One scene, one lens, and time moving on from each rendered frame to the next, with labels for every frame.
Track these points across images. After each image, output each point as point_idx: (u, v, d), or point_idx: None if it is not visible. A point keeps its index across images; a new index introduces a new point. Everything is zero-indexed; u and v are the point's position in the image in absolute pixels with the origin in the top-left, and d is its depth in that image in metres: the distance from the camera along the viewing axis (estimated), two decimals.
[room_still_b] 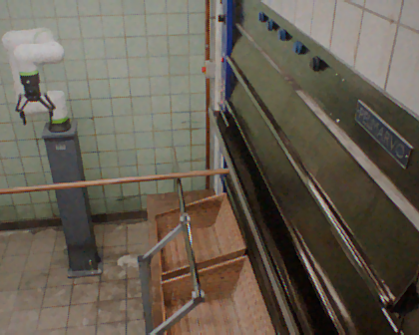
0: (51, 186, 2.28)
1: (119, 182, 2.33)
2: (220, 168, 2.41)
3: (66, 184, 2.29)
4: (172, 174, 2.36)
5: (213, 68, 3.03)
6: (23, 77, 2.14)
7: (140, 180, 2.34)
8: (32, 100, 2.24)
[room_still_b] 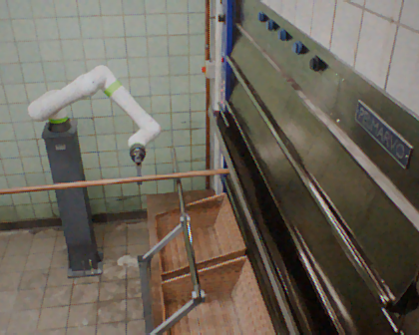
0: (51, 186, 2.28)
1: (119, 182, 2.33)
2: (220, 168, 2.41)
3: (66, 184, 2.29)
4: (172, 174, 2.36)
5: (213, 68, 3.03)
6: None
7: (140, 180, 2.34)
8: None
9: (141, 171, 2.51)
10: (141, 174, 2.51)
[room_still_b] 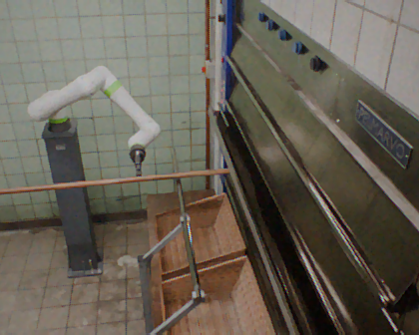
0: (51, 186, 2.28)
1: (119, 182, 2.33)
2: (220, 168, 2.41)
3: (66, 184, 2.29)
4: (172, 174, 2.36)
5: (213, 68, 3.03)
6: None
7: (140, 180, 2.34)
8: (136, 163, 2.51)
9: None
10: None
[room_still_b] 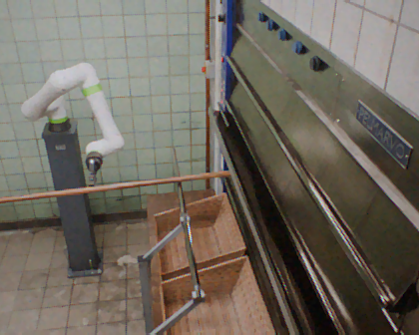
0: (49, 194, 2.22)
1: (119, 188, 2.29)
2: (221, 171, 2.38)
3: (65, 191, 2.23)
4: (173, 178, 2.33)
5: (213, 68, 3.03)
6: None
7: (140, 185, 2.30)
8: None
9: (95, 175, 2.38)
10: (94, 177, 2.37)
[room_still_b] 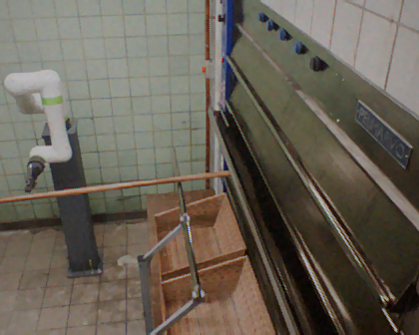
0: (49, 194, 2.22)
1: (119, 188, 2.29)
2: (221, 171, 2.38)
3: (65, 191, 2.23)
4: (173, 178, 2.33)
5: (213, 68, 3.03)
6: None
7: (140, 185, 2.30)
8: None
9: (34, 180, 2.34)
10: (33, 182, 2.32)
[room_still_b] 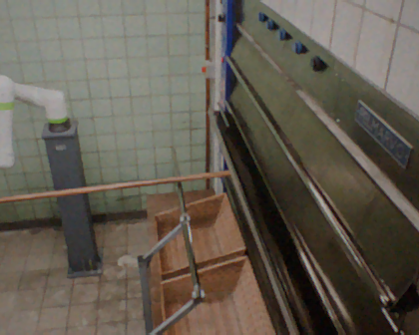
0: (49, 194, 2.22)
1: (119, 188, 2.29)
2: (221, 171, 2.38)
3: (65, 191, 2.23)
4: (173, 178, 2.33)
5: (213, 68, 3.03)
6: None
7: (140, 185, 2.30)
8: None
9: None
10: None
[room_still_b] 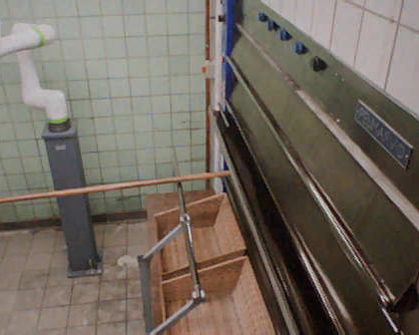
0: (49, 194, 2.22)
1: (119, 188, 2.29)
2: (221, 171, 2.38)
3: (65, 191, 2.23)
4: (173, 178, 2.33)
5: (213, 68, 3.03)
6: None
7: (140, 185, 2.30)
8: None
9: None
10: None
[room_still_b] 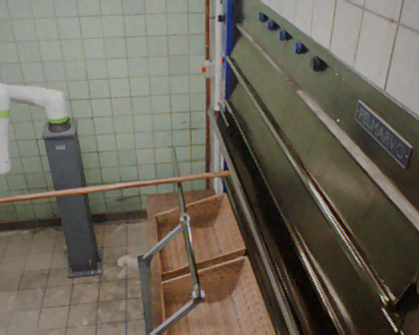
0: (49, 194, 2.22)
1: (119, 188, 2.29)
2: (221, 171, 2.38)
3: (65, 191, 2.23)
4: (173, 178, 2.33)
5: (213, 68, 3.03)
6: None
7: (140, 185, 2.30)
8: None
9: None
10: None
